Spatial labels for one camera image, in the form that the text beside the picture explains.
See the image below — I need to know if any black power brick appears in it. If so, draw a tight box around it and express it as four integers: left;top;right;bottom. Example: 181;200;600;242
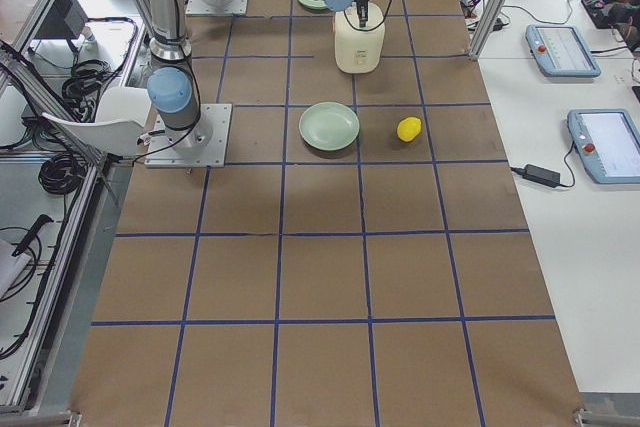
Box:
522;164;561;188

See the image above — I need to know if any teach pendant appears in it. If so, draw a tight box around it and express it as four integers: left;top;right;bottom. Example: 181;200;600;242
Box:
567;109;639;184
525;25;601;78

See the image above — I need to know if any aluminium frame post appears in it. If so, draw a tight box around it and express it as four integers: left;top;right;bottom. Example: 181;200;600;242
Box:
467;0;531;62

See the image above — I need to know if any near teach pendant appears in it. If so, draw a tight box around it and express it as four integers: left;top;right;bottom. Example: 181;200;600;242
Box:
567;109;639;184

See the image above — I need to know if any white chair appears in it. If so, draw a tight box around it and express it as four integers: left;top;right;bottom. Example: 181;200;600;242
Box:
43;87;151;157

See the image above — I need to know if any white rice cooker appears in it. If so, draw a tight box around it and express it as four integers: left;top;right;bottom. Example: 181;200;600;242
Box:
333;2;385;74

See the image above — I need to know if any far teach pendant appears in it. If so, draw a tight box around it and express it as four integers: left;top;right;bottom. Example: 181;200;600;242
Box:
525;25;601;78

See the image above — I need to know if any yellow toy bell pepper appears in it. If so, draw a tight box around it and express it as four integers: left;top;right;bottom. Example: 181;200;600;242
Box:
396;116;422;143

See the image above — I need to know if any green plate near arm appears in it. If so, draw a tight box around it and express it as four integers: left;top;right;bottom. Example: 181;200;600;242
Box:
296;0;329;12
299;102;360;151

